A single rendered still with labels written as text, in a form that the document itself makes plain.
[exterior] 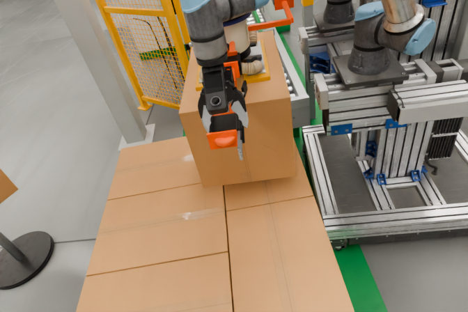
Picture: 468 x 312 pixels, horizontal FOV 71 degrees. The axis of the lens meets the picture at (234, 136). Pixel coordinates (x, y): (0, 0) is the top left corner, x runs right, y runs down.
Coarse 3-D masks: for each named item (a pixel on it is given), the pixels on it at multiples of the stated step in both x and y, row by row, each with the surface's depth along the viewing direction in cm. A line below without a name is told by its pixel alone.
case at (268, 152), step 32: (192, 64) 146; (192, 96) 125; (256, 96) 118; (288, 96) 114; (192, 128) 122; (256, 128) 122; (288, 128) 122; (224, 160) 132; (256, 160) 133; (288, 160) 133
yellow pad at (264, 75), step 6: (252, 42) 141; (258, 42) 146; (264, 48) 142; (264, 54) 137; (246, 60) 135; (252, 60) 129; (258, 60) 133; (264, 60) 134; (264, 66) 129; (258, 72) 126; (264, 72) 125; (246, 78) 125; (252, 78) 124; (258, 78) 124; (264, 78) 124; (270, 78) 125
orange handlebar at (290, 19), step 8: (288, 8) 139; (288, 16) 133; (256, 24) 132; (264, 24) 131; (272, 24) 131; (280, 24) 131; (288, 24) 132; (232, 48) 119; (232, 136) 80; (224, 144) 80; (232, 144) 81
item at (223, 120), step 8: (232, 112) 86; (216, 120) 84; (224, 120) 83; (232, 120) 83; (216, 128) 82; (224, 128) 81; (232, 128) 80; (208, 136) 81; (216, 136) 81; (224, 136) 81; (216, 144) 82
